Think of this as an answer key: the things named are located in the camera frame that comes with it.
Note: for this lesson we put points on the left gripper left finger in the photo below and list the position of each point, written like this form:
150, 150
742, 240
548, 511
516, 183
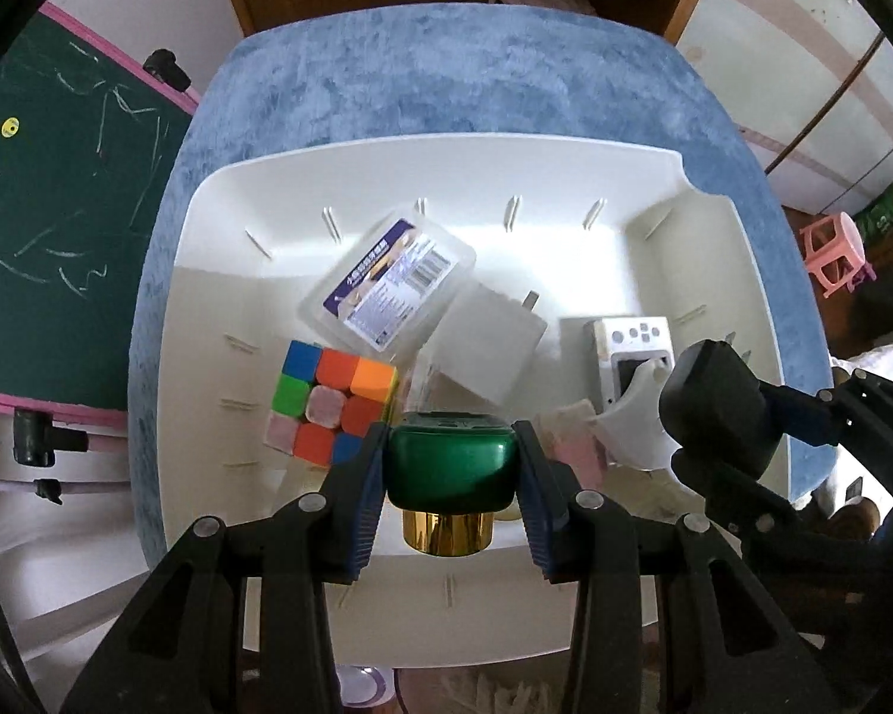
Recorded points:
328, 534

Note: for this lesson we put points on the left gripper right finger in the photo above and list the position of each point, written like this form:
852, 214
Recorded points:
572, 533

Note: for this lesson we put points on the green gold perfume bottle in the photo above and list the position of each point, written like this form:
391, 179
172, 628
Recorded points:
450, 474

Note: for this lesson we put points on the white power adapter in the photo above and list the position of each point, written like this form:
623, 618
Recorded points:
483, 345

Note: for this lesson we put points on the clear plastic floss box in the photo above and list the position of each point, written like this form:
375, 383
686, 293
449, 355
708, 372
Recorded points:
385, 296

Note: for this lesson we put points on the black small case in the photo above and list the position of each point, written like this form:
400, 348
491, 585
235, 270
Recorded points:
713, 403

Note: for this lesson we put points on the pink sponge puff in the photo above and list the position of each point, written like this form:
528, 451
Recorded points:
566, 436

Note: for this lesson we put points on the rubik's cube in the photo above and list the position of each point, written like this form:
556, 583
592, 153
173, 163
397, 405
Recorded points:
325, 403

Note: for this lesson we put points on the white handheld game console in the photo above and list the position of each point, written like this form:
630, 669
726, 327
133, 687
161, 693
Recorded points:
619, 345

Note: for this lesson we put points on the white plastic tray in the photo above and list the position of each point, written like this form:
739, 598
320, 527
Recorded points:
591, 228

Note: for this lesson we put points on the pink plastic stool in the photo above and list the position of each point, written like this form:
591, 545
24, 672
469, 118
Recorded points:
833, 253

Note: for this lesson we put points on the blue fuzzy table mat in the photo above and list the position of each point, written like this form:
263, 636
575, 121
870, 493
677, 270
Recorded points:
428, 69

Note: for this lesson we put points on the green chalkboard pink frame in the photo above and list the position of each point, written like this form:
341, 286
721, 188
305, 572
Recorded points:
87, 142

